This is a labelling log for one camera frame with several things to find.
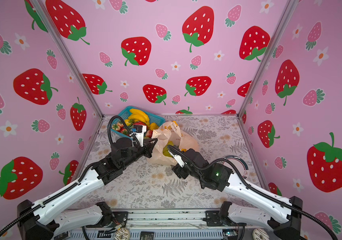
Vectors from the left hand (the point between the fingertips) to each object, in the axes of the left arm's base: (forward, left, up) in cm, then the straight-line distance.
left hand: (157, 139), depth 69 cm
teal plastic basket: (+36, +9, -23) cm, 44 cm away
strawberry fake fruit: (+26, +32, -21) cm, 46 cm away
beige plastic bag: (+10, -5, -6) cm, 13 cm away
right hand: (-7, -9, -7) cm, 13 cm away
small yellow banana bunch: (+35, +19, -19) cm, 45 cm away
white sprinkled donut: (-34, -48, -28) cm, 65 cm away
